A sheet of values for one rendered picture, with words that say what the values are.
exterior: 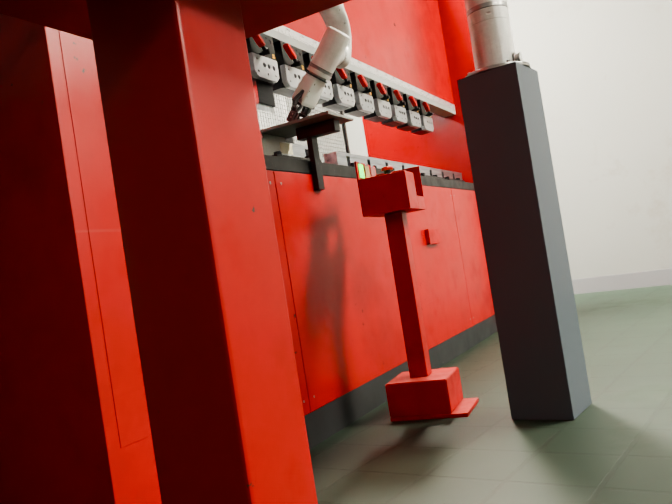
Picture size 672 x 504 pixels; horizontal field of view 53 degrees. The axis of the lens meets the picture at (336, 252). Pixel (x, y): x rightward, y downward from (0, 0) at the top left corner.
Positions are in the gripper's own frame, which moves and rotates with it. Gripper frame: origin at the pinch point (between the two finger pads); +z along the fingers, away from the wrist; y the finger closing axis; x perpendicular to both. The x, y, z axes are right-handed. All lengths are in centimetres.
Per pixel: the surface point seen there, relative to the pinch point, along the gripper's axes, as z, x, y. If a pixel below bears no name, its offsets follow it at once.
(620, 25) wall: -146, 26, -352
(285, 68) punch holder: -12.3, -17.8, -9.7
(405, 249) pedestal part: 19, 54, -5
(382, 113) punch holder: -12, -10, -93
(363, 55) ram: -31, -27, -82
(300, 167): 11.7, 14.2, 9.8
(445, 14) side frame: -80, -51, -214
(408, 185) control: 0.2, 45.8, 0.3
